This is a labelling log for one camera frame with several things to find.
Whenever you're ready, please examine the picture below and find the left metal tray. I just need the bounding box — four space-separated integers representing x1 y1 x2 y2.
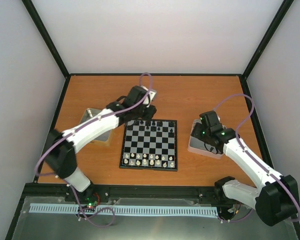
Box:
77 108 118 148

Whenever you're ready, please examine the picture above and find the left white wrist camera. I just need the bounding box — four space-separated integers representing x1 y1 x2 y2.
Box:
138 85 157 108

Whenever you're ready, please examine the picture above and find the light blue cable duct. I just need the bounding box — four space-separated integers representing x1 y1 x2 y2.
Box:
28 203 218 218

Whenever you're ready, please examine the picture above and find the left green-lit circuit board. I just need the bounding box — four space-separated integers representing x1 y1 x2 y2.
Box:
82 193 100 212

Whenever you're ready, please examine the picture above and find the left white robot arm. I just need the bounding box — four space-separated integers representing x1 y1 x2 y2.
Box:
42 85 157 202

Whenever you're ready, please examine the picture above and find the black and silver chessboard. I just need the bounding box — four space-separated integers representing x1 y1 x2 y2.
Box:
119 119 178 172

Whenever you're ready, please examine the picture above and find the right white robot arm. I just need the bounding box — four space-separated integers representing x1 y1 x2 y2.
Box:
191 111 300 226

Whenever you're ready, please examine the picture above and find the black aluminium frame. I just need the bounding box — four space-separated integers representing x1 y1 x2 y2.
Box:
5 0 293 240

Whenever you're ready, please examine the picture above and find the right pink tray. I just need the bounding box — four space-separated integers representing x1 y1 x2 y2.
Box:
187 119 223 159

